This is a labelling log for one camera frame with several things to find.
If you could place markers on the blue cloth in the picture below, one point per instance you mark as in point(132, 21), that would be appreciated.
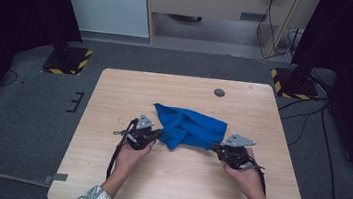
point(191, 128)

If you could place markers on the person's left hand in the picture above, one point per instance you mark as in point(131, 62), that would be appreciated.
point(128, 163)

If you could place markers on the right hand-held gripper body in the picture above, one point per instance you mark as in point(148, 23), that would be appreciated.
point(235, 153)

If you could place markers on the person's right hand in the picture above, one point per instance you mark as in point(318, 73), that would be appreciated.
point(249, 181)

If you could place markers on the grey round table grommet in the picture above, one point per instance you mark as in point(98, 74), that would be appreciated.
point(219, 92)

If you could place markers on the black striped stand base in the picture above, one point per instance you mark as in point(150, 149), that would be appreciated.
point(295, 86)
point(66, 62)

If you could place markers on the white panel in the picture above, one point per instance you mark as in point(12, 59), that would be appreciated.
point(105, 1)

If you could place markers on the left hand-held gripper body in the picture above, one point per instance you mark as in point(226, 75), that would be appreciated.
point(140, 135)

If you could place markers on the wooden cabinet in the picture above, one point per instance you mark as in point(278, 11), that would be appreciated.
point(209, 1)

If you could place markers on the grey cabinet label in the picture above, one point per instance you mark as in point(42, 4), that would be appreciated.
point(253, 16)

